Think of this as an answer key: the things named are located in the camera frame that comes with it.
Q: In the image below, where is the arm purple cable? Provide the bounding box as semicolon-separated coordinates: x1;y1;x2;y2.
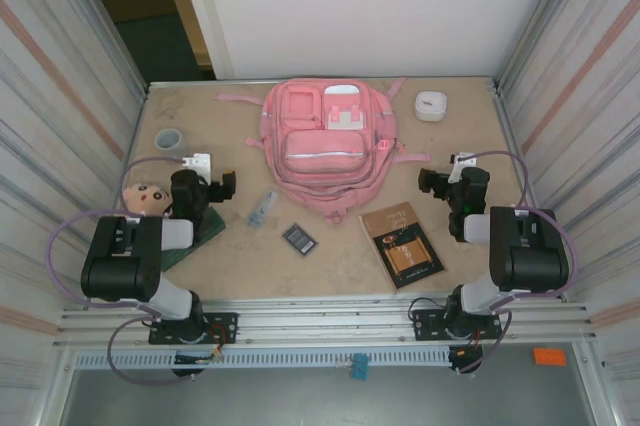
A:
457;150;581;377
46;155;202;386

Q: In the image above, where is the brown hardcover book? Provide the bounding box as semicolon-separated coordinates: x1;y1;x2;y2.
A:
358;201;447;292

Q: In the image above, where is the aluminium table edge rail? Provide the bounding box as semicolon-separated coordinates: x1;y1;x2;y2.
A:
146;76;501;94

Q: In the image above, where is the orange toy brick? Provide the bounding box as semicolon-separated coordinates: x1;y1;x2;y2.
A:
532;347;568;368

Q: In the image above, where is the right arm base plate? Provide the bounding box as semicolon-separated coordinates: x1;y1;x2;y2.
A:
410;309;504;342

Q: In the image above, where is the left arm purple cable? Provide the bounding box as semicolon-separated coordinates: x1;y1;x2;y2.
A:
46;155;202;386

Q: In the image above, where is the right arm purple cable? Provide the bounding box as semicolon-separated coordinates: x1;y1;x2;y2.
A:
457;150;581;377

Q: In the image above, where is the pink student backpack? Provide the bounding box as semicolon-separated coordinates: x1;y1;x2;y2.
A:
214;76;432;225

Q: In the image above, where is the aluminium mounting rail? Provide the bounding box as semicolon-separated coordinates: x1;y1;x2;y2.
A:
52;295;599;350

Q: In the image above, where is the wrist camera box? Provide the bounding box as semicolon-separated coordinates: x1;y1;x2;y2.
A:
180;152;214;182
448;150;477;185

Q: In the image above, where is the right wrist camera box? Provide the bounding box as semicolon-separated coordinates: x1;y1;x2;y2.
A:
448;150;477;185

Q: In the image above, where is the small clear bottle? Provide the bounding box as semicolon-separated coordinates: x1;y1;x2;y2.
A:
246;189;280;230

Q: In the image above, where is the grey cup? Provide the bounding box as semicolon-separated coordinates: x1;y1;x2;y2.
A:
153;128;190;157

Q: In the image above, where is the cartoon boy plush doll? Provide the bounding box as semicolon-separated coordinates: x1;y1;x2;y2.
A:
122;181;176;220

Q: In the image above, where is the white slotted cable duct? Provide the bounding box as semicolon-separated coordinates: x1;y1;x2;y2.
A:
73;349;451;371

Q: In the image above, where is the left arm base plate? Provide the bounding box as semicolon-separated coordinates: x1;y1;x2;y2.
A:
148;311;240;346

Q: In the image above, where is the white square container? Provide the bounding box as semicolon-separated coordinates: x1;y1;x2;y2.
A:
413;89;448;123

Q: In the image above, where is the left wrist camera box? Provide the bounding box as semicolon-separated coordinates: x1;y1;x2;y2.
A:
180;152;214;182

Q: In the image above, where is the blue connector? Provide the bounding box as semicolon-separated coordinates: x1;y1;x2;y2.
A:
349;353;371;381

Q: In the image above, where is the green notebook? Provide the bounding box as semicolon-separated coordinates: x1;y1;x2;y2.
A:
159;205;227;271

